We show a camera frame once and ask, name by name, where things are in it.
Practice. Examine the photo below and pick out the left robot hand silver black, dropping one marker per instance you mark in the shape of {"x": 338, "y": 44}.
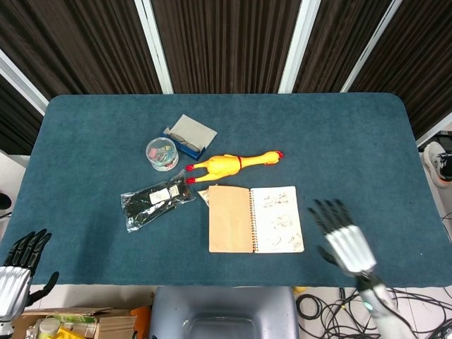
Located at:
{"x": 14, "y": 282}

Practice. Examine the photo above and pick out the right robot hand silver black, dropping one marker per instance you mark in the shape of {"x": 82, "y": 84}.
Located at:
{"x": 347, "y": 247}

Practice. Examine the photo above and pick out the brown spiral notebook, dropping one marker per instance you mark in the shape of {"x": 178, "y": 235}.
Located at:
{"x": 229, "y": 222}

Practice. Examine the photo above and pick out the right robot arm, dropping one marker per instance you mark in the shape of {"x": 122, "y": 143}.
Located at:
{"x": 385, "y": 310}

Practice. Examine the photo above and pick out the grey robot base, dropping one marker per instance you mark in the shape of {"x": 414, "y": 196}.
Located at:
{"x": 226, "y": 307}

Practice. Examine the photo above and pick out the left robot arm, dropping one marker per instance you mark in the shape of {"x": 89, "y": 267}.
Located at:
{"x": 5, "y": 326}

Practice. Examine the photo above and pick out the pale green bottle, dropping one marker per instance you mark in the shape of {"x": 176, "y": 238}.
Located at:
{"x": 47, "y": 326}

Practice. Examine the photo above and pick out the yellow plastic item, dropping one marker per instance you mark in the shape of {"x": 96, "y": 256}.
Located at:
{"x": 69, "y": 333}

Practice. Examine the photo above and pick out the black round object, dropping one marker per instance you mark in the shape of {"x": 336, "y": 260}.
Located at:
{"x": 4, "y": 203}

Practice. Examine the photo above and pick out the cardboard box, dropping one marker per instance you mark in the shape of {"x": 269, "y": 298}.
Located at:
{"x": 113, "y": 323}

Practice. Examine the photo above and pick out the white sneaker orange sole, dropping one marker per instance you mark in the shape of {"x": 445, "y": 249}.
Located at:
{"x": 436, "y": 162}

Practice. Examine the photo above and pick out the yellow rubber chicken toy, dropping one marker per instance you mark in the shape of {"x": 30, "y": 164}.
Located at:
{"x": 222, "y": 166}

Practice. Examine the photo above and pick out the black socks in clear bag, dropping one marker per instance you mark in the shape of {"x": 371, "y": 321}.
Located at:
{"x": 152, "y": 205}

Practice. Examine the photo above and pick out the blue table cloth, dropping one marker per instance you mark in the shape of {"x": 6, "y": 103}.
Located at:
{"x": 106, "y": 141}

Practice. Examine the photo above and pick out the dark framed eyeglasses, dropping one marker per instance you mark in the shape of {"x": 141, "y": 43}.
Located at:
{"x": 185, "y": 141}

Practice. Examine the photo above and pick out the blue box with grey lid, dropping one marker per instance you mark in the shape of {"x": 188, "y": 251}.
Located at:
{"x": 192, "y": 129}

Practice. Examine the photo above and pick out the clear plastic jar of clips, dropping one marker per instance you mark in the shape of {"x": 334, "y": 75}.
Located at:
{"x": 162, "y": 155}

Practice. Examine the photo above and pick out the white partition post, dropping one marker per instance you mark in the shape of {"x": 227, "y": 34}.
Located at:
{"x": 303, "y": 46}
{"x": 370, "y": 49}
{"x": 153, "y": 46}
{"x": 21, "y": 84}
{"x": 436, "y": 130}

